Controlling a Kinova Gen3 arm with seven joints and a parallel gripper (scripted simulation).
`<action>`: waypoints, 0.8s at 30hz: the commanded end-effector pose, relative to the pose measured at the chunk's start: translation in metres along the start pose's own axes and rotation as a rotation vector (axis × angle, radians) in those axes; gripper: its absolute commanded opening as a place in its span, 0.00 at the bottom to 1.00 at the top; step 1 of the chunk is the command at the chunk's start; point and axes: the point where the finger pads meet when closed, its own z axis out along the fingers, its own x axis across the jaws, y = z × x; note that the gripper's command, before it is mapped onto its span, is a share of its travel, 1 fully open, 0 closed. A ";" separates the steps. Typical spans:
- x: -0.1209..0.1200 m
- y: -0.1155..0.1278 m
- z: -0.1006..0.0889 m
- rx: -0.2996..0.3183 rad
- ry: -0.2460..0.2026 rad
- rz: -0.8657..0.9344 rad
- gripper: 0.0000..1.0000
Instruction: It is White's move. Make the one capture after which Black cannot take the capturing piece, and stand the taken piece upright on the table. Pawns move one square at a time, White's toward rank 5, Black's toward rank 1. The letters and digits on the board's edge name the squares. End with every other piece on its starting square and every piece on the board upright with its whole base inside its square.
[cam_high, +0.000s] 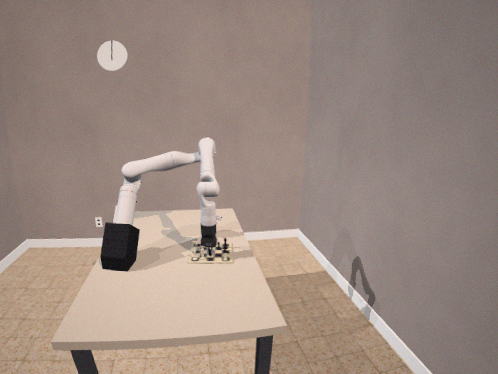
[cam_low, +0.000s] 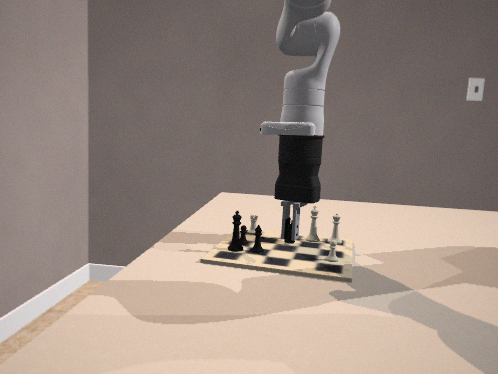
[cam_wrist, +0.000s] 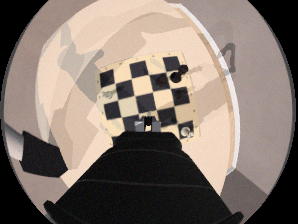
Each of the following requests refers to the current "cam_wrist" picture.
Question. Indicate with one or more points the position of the black chess piece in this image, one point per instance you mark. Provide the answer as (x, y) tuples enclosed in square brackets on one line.
[(176, 77)]

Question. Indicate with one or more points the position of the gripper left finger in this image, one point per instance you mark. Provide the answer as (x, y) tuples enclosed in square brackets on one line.
[(140, 125)]

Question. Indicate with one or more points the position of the black and cream chessboard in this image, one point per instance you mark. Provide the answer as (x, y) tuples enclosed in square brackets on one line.
[(132, 83)]

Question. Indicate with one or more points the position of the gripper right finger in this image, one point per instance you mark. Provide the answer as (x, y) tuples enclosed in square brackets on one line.
[(155, 125)]

